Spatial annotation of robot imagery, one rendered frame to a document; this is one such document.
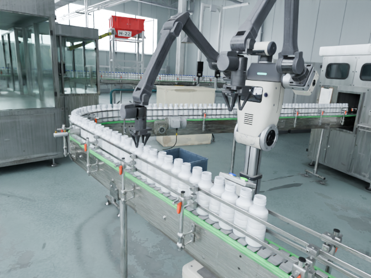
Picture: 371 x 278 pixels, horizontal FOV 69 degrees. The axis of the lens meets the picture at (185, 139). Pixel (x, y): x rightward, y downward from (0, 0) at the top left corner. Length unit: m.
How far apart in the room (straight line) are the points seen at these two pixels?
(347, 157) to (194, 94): 2.90
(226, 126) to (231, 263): 2.43
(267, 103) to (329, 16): 12.66
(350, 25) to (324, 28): 1.05
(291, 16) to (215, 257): 1.03
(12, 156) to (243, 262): 3.82
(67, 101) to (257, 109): 5.30
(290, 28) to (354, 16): 12.38
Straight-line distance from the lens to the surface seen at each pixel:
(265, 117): 1.53
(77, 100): 6.48
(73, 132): 2.09
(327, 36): 13.96
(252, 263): 0.95
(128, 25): 7.97
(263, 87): 1.52
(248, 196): 0.92
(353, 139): 4.70
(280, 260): 0.93
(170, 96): 5.34
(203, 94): 5.62
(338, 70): 4.89
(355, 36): 13.56
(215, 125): 3.21
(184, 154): 2.07
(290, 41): 1.37
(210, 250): 1.07
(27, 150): 4.42
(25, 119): 4.32
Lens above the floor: 1.54
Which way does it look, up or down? 14 degrees down
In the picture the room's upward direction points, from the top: 3 degrees clockwise
